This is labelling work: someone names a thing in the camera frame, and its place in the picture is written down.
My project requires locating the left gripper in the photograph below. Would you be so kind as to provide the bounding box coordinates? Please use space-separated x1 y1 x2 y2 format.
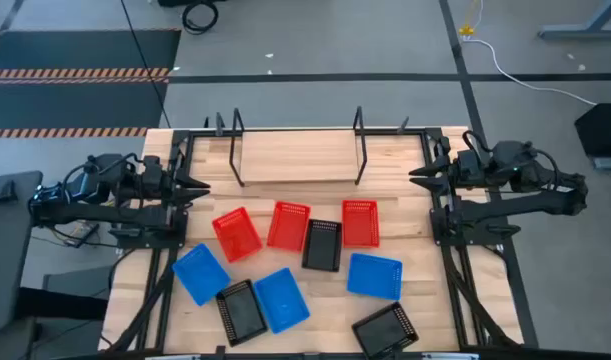
143 161 212 207

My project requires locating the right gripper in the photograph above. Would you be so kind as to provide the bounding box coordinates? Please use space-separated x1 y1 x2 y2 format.
408 151 484 201

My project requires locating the red plastic basket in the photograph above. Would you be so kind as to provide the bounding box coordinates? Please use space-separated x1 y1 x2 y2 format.
341 199 381 249
211 206 264 264
266 200 312 253

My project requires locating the blue plastic basket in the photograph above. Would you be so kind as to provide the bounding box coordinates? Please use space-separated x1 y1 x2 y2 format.
346 252 404 302
253 266 312 335
171 242 232 307

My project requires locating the black plastic basket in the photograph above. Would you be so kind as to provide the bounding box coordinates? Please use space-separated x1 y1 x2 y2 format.
215 278 269 348
301 218 344 273
351 301 420 360

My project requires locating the dark hazard-striped floor mat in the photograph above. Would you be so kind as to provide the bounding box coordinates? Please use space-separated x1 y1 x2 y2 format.
0 28 182 140

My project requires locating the dark desk base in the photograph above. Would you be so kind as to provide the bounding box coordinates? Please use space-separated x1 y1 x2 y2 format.
14 264 117 360

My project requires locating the black box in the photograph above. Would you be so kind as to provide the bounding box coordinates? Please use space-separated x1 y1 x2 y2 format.
573 102 611 160

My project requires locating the grey table leg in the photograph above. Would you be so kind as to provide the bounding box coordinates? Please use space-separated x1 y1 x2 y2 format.
537 0 611 41

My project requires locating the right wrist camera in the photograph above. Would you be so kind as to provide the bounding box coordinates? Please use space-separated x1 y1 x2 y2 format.
456 148 482 176

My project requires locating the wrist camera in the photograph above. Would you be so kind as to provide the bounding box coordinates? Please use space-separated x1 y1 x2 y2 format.
142 154 164 174
456 148 482 176

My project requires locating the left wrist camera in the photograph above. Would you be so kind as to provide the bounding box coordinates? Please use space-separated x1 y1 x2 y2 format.
142 154 164 174

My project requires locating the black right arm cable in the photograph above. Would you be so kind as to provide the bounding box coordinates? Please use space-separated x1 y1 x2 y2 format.
461 129 492 162

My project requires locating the black metal table frame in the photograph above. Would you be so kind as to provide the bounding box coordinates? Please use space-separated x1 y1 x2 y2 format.
99 112 541 360

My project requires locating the wooden shelf with black frame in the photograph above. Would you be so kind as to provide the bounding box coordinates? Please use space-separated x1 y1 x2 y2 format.
228 105 369 187

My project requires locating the white floor cable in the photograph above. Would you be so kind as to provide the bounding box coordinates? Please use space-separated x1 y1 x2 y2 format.
459 35 599 107

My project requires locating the thin black cable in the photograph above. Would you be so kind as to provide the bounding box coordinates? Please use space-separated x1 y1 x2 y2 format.
119 0 172 129

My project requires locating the yellow plug with cord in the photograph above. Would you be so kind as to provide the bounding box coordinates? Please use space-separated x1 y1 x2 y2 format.
457 0 485 38

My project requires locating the coiled black cable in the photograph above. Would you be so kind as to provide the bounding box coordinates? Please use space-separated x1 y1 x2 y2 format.
181 0 220 36

